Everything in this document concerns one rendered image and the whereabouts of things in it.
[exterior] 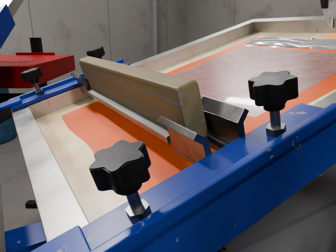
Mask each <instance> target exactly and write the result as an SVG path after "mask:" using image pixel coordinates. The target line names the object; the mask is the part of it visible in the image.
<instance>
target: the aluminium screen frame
mask: <svg viewBox="0 0 336 252"><path fill-rule="evenodd" d="M253 33H336V15H335V16H333V28H329V26H328V24H327V21H326V19H325V17H324V15H322V16H301V17H280V18H262V19H261V18H259V19H251V20H249V21H246V22H243V23H240V24H238V25H235V26H232V27H230V28H227V29H224V30H222V31H219V32H216V33H213V34H211V35H208V36H205V37H203V38H200V39H197V40H195V41H192V42H189V43H187V44H184V45H181V46H178V47H176V48H173V49H170V50H168V51H165V52H162V53H160V54H157V55H154V56H151V57H149V58H146V59H143V60H141V61H138V62H135V63H133V64H130V66H134V67H138V68H142V69H147V70H151V71H156V72H157V71H159V70H162V69H164V68H167V67H169V66H172V65H174V64H177V63H179V62H182V61H184V60H187V59H190V58H192V57H195V56H197V55H200V54H202V53H205V52H207V51H210V50H212V49H215V48H217V47H220V46H222V45H225V44H227V43H230V42H232V41H235V40H237V39H240V38H243V37H245V36H247V35H250V34H253ZM89 98H91V97H89V96H87V95H86V94H84V93H83V92H81V90H80V87H76V88H73V89H71V90H68V91H65V92H63V93H60V94H57V95H55V96H52V97H49V98H47V99H44V100H41V101H39V102H36V103H33V104H31V105H28V106H25V107H23V108H20V109H17V110H15V111H12V109H10V110H11V114H12V117H13V121H14V125H15V128H16V132H17V136H18V140H19V143H20V147H21V151H22V154H23V158H24V162H25V165H26V169H27V173H28V177H29V180H30V184H31V188H32V191H33V195H34V199H35V202H36V206H37V210H38V214H39V217H40V221H41V225H42V228H43V232H44V236H45V239H46V242H48V241H50V240H52V239H54V238H56V237H57V236H59V235H61V234H63V233H64V232H66V231H68V230H70V229H72V228H73V227H75V226H80V228H82V227H84V226H86V225H87V224H89V221H88V219H87V217H86V215H85V213H84V211H83V209H82V207H81V205H80V203H79V202H78V200H77V198H76V196H75V194H74V192H73V190H72V188H71V186H70V184H69V182H68V181H67V179H66V177H65V175H64V173H63V171H62V169H61V167H60V165H59V163H58V161H57V160H56V158H55V156H54V154H53V152H52V150H51V148H50V146H49V144H48V142H47V140H46V138H45V137H44V135H43V133H42V131H41V129H40V127H39V125H38V123H37V121H36V119H38V118H41V117H43V116H46V115H48V114H51V113H53V112H56V111H58V110H61V109H63V108H66V107H68V106H71V105H73V104H76V103H79V102H81V101H84V100H86V99H89ZM332 103H336V91H335V92H333V93H331V94H330V95H328V96H326V97H325V98H323V99H321V100H320V101H318V102H316V103H315V104H313V105H312V106H316V107H320V108H326V107H327V106H329V105H331V104H332Z"/></svg>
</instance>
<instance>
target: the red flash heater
mask: <svg viewBox="0 0 336 252"><path fill-rule="evenodd" d="M32 68H40V70H41V72H42V74H43V76H41V77H40V78H39V81H40V82H38V84H39V85H41V84H43V83H45V82H48V81H50V80H53V79H55V78H57V77H60V76H62V75H65V74H67V73H69V72H72V71H74V70H76V68H75V58H74V55H55V53H54V52H16V55H0V89H31V88H33V87H35V86H34V84H31V83H30V81H25V82H24V81H23V79H22V77H21V75H20V74H21V73H23V72H24V71H26V70H30V69H32Z"/></svg>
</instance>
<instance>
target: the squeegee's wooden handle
mask: <svg viewBox="0 0 336 252"><path fill-rule="evenodd" d="M79 64H80V67H81V69H82V72H83V75H84V77H85V79H86V80H87V83H88V86H89V88H90V90H91V89H93V90H95V91H97V92H98V93H100V94H102V95H104V96H106V97H108V98H110V99H112V100H113V101H115V102H117V103H119V104H121V105H123V106H125V107H127V108H129V109H130V110H132V111H134V112H136V113H138V114H140V115H142V116H144V117H145V118H147V119H149V120H151V121H153V122H155V123H157V124H159V125H160V126H162V127H164V128H166V129H168V128H167V126H165V125H163V124H161V123H159V122H158V120H159V118H160V116H162V117H165V118H167V119H169V120H171V121H173V122H175V123H177V124H179V125H181V126H184V127H186V128H188V129H190V130H192V131H194V132H196V133H198V134H200V135H202V136H204V137H208V136H209V134H208V130H207V124H206V119H205V114H204V109H203V104H202V99H201V94H200V89H199V85H198V83H197V81H196V80H192V79H188V78H183V77H179V76H175V75H170V74H166V73H162V72H157V71H153V70H148V69H144V68H140V67H135V66H131V65H127V64H122V63H118V62H113V61H109V60H105V59H100V58H96V57H92V56H86V57H83V58H81V59H80V60H79Z"/></svg>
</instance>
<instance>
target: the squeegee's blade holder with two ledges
mask: <svg viewBox="0 0 336 252"><path fill-rule="evenodd" d="M87 94H88V95H89V96H90V97H92V98H94V99H95V100H97V101H99V102H100V103H102V104H103V105H105V106H107V107H108V108H110V109H112V110H113V111H115V112H116V113H118V114H120V115H121V116H123V117H125V118H126V119H128V120H130V121H131V122H133V123H134V124H136V125H138V126H139V127H141V128H143V129H144V130H146V131H148V132H149V133H151V134H152V135H154V136H156V137H157V138H159V139H161V140H162V141H164V142H166V143H167V144H170V143H171V139H170V136H169V132H168V129H167V128H165V127H163V126H161V125H159V124H157V123H155V122H153V121H152V120H150V119H148V118H146V117H144V116H142V115H140V114H138V113H136V112H135V111H133V110H131V109H129V108H127V107H125V106H123V105H121V104H120V103H118V102H116V101H114V100H112V99H110V98H108V97H106V96H105V95H103V94H101V93H99V92H97V91H95V90H93V89H90V90H88V91H87Z"/></svg>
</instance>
